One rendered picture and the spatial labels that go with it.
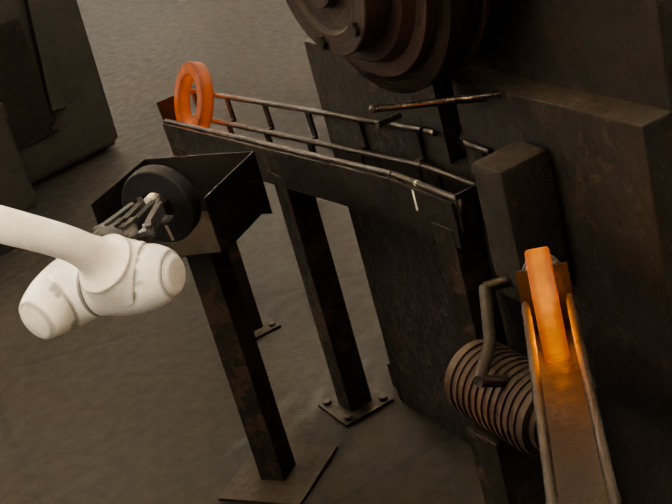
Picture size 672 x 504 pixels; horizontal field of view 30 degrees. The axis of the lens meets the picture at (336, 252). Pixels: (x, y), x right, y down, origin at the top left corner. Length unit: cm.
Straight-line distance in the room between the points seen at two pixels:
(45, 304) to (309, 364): 118
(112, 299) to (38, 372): 155
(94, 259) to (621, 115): 82
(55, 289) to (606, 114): 91
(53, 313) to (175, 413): 108
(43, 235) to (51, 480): 120
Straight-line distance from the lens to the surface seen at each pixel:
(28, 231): 194
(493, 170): 191
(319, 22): 204
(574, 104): 188
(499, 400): 189
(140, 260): 199
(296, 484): 271
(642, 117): 179
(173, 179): 233
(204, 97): 303
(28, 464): 315
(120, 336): 357
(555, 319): 163
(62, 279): 209
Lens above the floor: 155
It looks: 25 degrees down
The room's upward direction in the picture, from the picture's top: 16 degrees counter-clockwise
